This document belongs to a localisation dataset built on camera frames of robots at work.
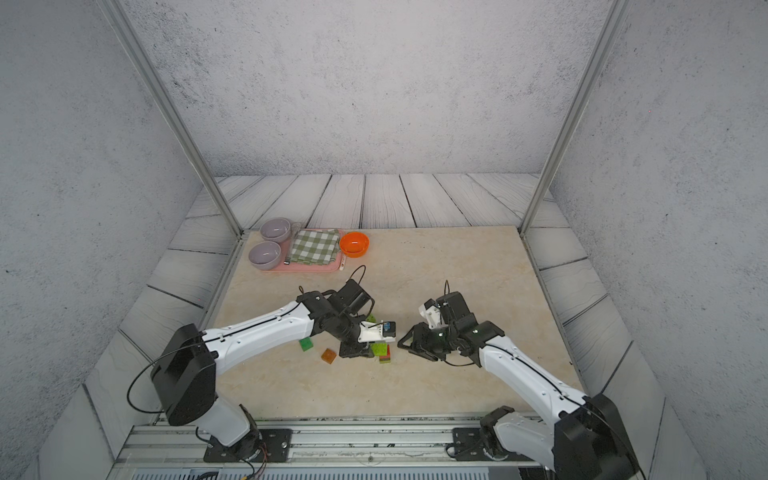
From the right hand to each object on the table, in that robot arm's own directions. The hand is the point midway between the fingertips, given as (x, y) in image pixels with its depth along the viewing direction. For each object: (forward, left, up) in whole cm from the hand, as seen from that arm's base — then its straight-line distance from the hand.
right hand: (405, 347), depth 77 cm
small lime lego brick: (+2, +8, +11) cm, 14 cm away
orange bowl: (+43, +18, -8) cm, 48 cm away
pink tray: (+41, +43, -8) cm, 60 cm away
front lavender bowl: (+38, +51, -8) cm, 64 cm away
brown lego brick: (+2, +22, -10) cm, 24 cm away
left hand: (+1, +8, -3) cm, 9 cm away
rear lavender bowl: (+51, +50, -8) cm, 72 cm away
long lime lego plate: (+1, +7, -2) cm, 7 cm away
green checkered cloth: (+44, +34, -10) cm, 56 cm away
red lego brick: (+2, +6, -11) cm, 13 cm away
